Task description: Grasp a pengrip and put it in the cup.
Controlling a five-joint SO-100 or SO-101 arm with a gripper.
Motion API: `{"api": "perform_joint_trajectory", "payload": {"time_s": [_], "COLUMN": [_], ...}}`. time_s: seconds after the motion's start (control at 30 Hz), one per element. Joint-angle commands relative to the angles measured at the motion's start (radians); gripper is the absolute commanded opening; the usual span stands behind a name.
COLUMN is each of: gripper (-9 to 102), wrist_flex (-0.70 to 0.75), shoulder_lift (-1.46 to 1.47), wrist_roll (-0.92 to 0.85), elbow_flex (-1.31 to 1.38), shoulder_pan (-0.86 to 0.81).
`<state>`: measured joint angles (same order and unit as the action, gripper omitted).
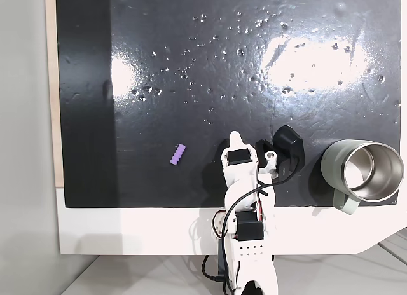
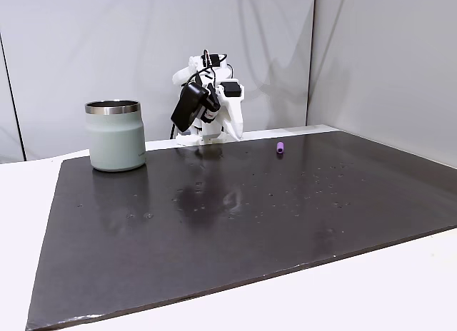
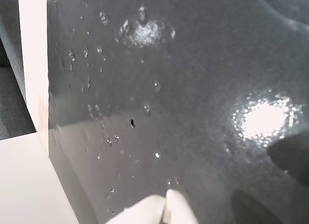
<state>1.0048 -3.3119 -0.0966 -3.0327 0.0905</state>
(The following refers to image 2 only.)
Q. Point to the purple pen grip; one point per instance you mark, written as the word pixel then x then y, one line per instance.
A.
pixel 280 148

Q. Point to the pale green steel-rimmed cup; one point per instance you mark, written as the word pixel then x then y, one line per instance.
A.
pixel 116 138

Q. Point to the black table mat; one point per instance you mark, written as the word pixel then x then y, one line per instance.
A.
pixel 228 231

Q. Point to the black camera box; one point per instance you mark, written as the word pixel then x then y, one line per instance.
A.
pixel 187 106

